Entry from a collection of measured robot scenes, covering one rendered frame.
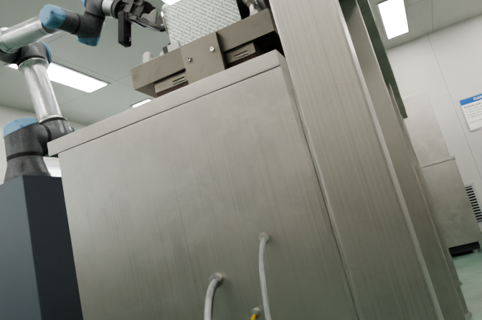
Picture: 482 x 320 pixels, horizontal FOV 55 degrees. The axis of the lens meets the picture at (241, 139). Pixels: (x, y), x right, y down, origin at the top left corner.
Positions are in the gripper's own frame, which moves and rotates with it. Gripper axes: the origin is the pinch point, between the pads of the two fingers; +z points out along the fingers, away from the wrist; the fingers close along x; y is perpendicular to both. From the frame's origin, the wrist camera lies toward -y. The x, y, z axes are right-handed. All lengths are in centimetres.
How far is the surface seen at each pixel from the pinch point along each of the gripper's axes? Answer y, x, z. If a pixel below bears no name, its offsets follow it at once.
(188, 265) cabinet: -51, -32, 56
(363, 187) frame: -19, -84, 91
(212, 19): 7.1, -6.9, 21.1
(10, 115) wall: -112, 264, -360
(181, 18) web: 4.4, -6.8, 10.7
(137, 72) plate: -16.3, -26.5, 18.6
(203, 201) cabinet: -37, -33, 54
